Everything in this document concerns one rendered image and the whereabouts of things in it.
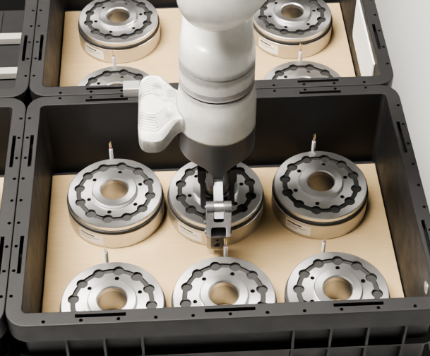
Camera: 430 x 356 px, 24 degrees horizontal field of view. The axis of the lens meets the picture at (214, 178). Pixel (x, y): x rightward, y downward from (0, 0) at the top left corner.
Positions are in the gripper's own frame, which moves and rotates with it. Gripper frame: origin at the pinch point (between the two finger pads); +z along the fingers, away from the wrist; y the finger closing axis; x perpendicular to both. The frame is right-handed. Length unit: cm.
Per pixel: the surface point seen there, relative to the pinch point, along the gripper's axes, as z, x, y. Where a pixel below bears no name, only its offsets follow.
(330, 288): 0.6, -11.2, -9.6
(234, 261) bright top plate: -0.8, -1.5, -6.9
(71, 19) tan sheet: 2.5, 17.7, 37.1
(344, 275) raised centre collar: -1.3, -12.4, -9.5
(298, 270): -0.8, -7.9, -8.2
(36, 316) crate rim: -7.6, 16.6, -17.8
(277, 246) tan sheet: 2.4, -6.4, -2.5
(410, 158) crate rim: -7.6, -19.7, 0.4
